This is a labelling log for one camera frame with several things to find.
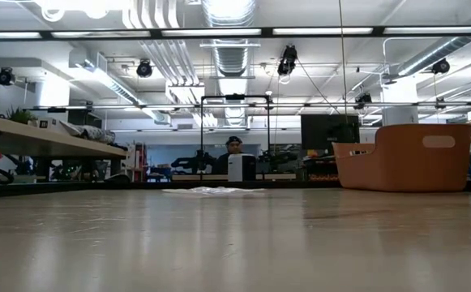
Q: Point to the white box appliance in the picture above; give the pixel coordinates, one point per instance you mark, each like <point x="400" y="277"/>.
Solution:
<point x="239" y="168"/>

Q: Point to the dark shelf colourful items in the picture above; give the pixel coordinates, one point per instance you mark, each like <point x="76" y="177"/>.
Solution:
<point x="318" y="166"/>

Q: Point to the white labelled box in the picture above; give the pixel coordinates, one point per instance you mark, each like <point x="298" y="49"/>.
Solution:
<point x="48" y="123"/>

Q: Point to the orange plastic basket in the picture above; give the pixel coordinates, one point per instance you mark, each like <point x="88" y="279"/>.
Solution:
<point x="401" y="162"/>

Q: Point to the clear plastic wrapper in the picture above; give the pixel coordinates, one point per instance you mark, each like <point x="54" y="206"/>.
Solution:
<point x="211" y="191"/>

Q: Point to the person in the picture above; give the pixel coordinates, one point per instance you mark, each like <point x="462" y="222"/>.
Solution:
<point x="234" y="147"/>

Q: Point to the silver ventilation duct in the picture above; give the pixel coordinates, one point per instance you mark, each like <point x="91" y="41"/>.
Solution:
<point x="231" y="57"/>

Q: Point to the black monitor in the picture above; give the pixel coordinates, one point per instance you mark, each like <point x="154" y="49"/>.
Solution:
<point x="320" y="130"/>

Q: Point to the potted green plant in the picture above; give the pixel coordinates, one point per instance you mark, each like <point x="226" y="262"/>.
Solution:
<point x="21" y="115"/>

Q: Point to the black table frame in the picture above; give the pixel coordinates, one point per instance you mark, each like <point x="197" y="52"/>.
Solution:
<point x="16" y="188"/>

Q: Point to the black ceiling camera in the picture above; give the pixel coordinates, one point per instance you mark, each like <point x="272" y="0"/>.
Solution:
<point x="441" y="66"/>
<point x="288" y="61"/>
<point x="144" y="69"/>
<point x="363" y="100"/>
<point x="5" y="76"/>

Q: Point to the red white shelf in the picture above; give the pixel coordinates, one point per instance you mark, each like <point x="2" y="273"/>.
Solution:
<point x="138" y="160"/>

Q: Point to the black overhead frame bar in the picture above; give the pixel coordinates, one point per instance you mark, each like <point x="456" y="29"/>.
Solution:
<point x="378" y="30"/>

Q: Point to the background black robot arm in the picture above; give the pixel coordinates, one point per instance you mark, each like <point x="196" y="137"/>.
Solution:
<point x="277" y="159"/>
<point x="190" y="162"/>

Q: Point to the wooden side table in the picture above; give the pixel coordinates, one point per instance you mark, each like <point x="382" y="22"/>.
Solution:
<point x="56" y="142"/>

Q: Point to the grey cloth bundle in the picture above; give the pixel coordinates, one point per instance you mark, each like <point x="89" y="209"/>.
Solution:
<point x="93" y="133"/>

